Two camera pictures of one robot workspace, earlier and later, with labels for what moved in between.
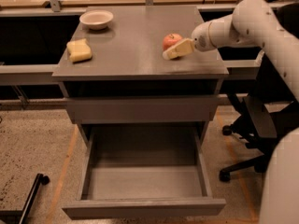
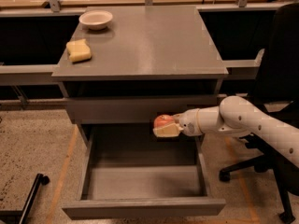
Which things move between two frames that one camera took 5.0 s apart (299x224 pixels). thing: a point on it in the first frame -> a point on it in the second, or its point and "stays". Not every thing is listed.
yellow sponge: x=79 y=50 stays
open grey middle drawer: x=145 y=171 stays
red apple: x=171 y=39 -> x=163 y=120
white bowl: x=96 y=19 stays
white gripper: x=201 y=40 -> x=188 y=123
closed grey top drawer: x=143 y=108 stays
